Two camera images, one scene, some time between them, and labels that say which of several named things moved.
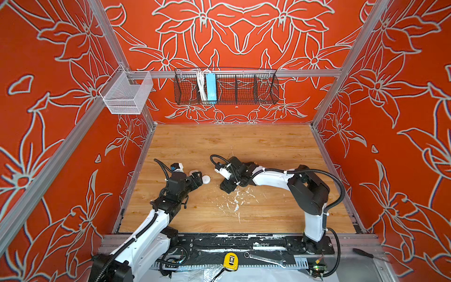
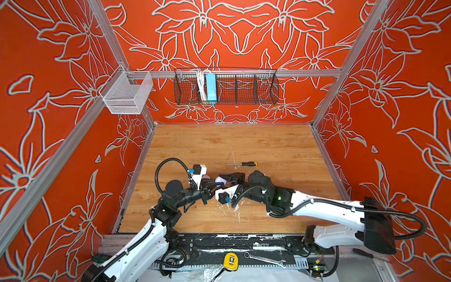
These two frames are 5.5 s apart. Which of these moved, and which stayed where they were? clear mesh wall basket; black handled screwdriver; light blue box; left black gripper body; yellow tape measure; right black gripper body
Moved: right black gripper body; left black gripper body
Stayed: yellow tape measure; black handled screwdriver; light blue box; clear mesh wall basket
